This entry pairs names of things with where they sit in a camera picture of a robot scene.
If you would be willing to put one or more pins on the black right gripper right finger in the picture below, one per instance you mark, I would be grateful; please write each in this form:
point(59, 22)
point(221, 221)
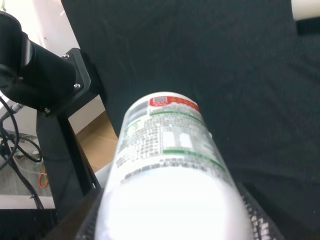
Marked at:
point(263, 228)

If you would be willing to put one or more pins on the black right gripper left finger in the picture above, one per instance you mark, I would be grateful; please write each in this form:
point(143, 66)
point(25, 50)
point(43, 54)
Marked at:
point(80, 224)

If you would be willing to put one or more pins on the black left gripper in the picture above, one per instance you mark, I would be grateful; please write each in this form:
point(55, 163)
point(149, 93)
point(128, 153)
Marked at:
point(69, 173)

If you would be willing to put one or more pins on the white bottle green label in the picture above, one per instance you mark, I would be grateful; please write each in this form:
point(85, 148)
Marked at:
point(168, 180)

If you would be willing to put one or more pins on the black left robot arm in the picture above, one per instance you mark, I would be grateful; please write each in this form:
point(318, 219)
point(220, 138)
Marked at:
point(56, 87)

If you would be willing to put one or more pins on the black tablecloth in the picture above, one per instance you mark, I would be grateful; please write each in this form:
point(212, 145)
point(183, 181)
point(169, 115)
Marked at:
point(253, 71)

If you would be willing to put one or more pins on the white wrapped cylinder roll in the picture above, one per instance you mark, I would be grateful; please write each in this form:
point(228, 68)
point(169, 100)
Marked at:
point(305, 9)

